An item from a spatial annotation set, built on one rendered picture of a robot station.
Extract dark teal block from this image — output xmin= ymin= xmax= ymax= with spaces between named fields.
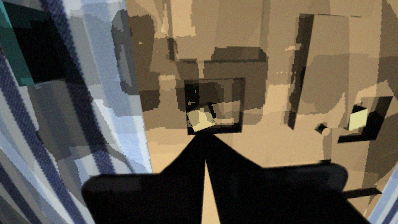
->
xmin=0 ymin=1 xmax=65 ymax=87

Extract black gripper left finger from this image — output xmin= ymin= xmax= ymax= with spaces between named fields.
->
xmin=81 ymin=132 xmax=206 ymax=224

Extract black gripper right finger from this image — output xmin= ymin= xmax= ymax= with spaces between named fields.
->
xmin=204 ymin=131 xmax=349 ymax=224

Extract tan wooden puzzle board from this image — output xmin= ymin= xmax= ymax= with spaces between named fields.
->
xmin=126 ymin=0 xmax=398 ymax=219

